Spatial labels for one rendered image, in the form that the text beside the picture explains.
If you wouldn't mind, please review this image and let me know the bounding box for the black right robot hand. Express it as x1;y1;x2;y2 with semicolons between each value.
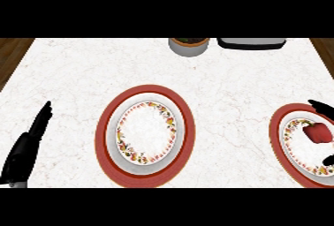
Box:
306;99;334;167

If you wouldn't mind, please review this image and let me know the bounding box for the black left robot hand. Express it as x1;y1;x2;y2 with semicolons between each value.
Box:
0;100;54;185

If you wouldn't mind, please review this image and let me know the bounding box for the red bell pepper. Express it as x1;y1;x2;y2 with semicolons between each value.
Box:
301;122;334;145

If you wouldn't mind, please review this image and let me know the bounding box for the white floral rimmed plate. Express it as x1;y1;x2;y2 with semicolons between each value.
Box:
105;92;186;177
277;110;334;186

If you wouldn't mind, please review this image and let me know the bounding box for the red round placemat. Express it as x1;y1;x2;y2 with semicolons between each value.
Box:
267;102;334;189
94;84;196;189

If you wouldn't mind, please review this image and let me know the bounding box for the black and grey appliance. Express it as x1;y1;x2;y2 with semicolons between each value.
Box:
215;37;288;50

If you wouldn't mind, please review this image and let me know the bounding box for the grey potted plant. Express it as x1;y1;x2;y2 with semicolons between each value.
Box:
167;37;211;58

